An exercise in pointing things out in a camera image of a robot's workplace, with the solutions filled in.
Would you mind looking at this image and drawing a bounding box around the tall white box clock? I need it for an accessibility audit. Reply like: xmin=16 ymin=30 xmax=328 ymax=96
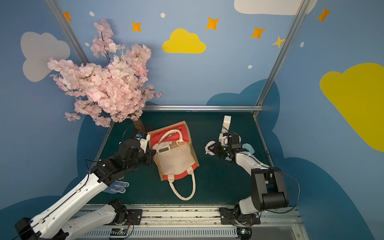
xmin=221 ymin=116 xmax=232 ymax=134

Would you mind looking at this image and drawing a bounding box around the pink round alarm clock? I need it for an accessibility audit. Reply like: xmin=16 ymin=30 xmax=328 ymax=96
xmin=205 ymin=141 xmax=216 ymax=156

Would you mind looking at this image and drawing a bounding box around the red burlap canvas bag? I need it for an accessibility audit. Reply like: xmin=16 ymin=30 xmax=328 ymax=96
xmin=149 ymin=121 xmax=199 ymax=201

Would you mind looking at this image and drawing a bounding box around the white rectangular alarm clock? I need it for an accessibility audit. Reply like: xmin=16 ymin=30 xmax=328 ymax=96
xmin=219 ymin=133 xmax=228 ymax=146

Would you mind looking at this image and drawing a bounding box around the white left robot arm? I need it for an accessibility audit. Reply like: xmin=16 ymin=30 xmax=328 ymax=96
xmin=15 ymin=138 xmax=156 ymax=240

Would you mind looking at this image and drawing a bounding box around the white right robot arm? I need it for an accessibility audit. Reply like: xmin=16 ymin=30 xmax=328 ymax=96
xmin=205 ymin=132 xmax=289 ymax=226

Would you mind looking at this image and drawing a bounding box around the light blue plastic spoon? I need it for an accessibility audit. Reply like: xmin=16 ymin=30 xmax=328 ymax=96
xmin=242 ymin=143 xmax=255 ymax=155

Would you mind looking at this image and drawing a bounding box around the blue dotted work glove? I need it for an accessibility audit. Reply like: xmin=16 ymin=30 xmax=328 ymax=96
xmin=103 ymin=181 xmax=130 ymax=195

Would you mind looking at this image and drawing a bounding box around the pink cherry blossom tree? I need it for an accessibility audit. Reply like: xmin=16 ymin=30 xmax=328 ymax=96
xmin=47 ymin=19 xmax=162 ymax=133

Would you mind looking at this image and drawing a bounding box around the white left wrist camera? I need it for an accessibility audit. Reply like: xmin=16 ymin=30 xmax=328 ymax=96
xmin=136 ymin=133 xmax=151 ymax=153

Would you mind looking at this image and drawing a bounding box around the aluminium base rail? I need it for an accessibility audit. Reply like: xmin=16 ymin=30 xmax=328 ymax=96
xmin=80 ymin=205 xmax=309 ymax=240

